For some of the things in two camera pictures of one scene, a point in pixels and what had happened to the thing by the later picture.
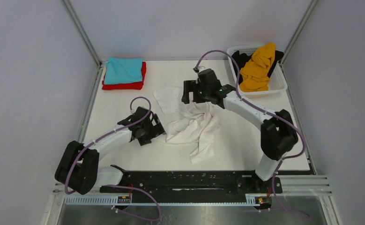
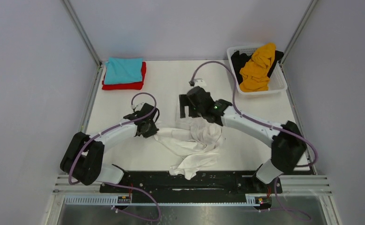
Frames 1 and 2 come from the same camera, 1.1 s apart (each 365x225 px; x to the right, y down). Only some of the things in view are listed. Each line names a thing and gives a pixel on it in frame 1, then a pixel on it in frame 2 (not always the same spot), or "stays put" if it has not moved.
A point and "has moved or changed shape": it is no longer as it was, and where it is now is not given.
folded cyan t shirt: (122, 70) stays put
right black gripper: (189, 92) → (188, 105)
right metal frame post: (306, 16) stays put
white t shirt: (192, 123) has moved or changed shape
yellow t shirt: (254, 74) stays put
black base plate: (191, 183) stays put
